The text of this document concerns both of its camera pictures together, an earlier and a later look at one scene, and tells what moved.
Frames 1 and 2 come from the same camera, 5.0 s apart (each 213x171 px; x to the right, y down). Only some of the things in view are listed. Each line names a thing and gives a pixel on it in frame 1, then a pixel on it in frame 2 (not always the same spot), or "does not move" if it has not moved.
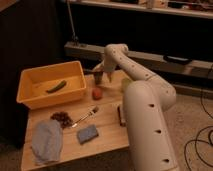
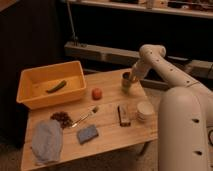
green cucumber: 57,87 does not move
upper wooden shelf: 195,8 does not move
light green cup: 125,82 does not move
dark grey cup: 98,77 → 127,77
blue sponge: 86,134 does not move
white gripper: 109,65 → 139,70
